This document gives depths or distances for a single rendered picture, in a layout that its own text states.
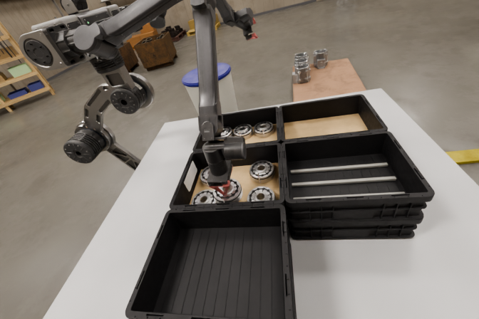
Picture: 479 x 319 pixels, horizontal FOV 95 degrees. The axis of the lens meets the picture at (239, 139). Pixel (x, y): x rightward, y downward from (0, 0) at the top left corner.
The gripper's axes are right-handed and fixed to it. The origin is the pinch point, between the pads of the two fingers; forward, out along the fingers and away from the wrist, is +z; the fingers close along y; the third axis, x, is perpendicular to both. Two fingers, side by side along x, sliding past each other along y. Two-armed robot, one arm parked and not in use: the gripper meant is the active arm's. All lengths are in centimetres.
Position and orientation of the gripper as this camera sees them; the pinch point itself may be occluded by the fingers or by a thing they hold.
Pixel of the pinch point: (225, 187)
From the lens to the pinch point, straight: 79.4
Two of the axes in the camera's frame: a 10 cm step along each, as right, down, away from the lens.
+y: 1.1, -6.4, 7.6
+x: -9.8, 0.6, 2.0
